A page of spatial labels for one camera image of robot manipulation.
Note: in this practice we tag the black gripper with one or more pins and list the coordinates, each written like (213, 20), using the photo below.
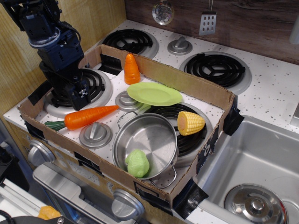
(60, 62)

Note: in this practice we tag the stainless steel pan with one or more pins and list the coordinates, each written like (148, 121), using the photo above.
(156, 137)

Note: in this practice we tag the light green toy broccoli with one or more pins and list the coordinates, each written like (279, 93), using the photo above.
(137, 163)

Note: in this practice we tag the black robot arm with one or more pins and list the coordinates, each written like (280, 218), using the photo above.
(38, 19)

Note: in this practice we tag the front left black burner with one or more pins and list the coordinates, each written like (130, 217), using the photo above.
(58, 105)

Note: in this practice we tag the black burner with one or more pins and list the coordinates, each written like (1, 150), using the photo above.
(133, 41)
(221, 68)
(58, 105)
(188, 145)

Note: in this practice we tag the orange toy carrot with leaves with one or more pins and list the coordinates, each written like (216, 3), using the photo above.
(79, 119)

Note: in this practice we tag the silver stove knob front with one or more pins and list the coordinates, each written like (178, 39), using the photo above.
(95, 135)

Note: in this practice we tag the silver stove knob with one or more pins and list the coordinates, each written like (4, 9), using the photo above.
(180, 47)
(95, 135)
(126, 103)

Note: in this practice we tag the silver stove knob centre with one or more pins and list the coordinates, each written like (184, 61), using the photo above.
(126, 103)

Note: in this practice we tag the orange toy carrot cone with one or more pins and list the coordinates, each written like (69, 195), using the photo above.
(131, 70)

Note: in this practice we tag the light green plastic plate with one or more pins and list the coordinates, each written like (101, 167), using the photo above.
(154, 94)

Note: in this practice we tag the silver oven knob left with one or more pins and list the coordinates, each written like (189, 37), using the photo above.
(39, 154)

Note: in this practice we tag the silver oven knob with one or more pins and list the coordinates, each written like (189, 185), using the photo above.
(39, 154)
(125, 206)

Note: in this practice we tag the back left black burner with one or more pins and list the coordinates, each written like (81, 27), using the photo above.
(133, 41)

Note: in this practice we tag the yellow toy corn cob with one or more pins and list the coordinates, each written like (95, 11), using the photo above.
(189, 123)

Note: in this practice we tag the silver stove knob back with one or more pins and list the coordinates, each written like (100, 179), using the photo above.
(180, 47)

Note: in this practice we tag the hanging silver strainer ladle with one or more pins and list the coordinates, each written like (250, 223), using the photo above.
(163, 12)

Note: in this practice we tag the silver oven knob right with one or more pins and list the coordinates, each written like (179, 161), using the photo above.
(125, 206)

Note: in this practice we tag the front right black burner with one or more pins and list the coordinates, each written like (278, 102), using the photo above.
(188, 145)

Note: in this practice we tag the yellow orange object bottom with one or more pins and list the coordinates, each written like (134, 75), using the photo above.
(48, 212)

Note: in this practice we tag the hanging silver spatula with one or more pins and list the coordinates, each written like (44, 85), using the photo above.
(208, 20)

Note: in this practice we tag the back right black burner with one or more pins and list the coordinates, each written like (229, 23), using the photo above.
(221, 68)

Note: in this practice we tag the grey toy sink basin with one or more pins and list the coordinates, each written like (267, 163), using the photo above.
(256, 153)

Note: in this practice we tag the steel pot lid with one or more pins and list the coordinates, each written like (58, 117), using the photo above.
(256, 204)

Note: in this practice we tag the silver oven door handle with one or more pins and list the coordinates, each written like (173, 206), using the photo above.
(75, 199)

